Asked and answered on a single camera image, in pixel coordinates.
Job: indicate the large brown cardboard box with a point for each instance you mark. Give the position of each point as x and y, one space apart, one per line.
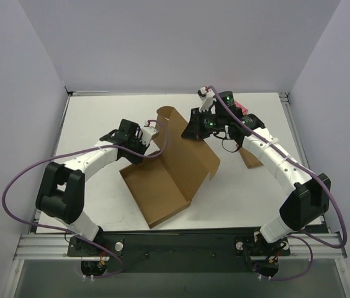
166 185

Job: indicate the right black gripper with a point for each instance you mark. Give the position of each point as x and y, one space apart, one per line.
195 125

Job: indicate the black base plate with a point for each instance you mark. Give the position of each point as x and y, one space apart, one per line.
210 250

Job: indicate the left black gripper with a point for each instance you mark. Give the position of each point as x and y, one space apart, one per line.
134 144

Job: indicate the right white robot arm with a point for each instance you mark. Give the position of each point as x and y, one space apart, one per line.
306 196

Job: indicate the pink paper box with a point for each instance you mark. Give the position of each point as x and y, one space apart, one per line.
243 109

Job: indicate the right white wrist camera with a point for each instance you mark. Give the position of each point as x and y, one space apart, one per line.
207 97

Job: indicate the small brown cardboard box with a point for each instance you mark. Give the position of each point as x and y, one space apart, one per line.
249 159

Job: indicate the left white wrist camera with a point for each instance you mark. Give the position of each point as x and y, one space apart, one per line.
148 133

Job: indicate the aluminium frame rail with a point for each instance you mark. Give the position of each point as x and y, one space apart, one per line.
235 197

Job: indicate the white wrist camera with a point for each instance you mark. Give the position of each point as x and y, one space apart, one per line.
148 133
207 97

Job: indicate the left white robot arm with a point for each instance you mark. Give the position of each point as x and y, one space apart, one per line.
62 190

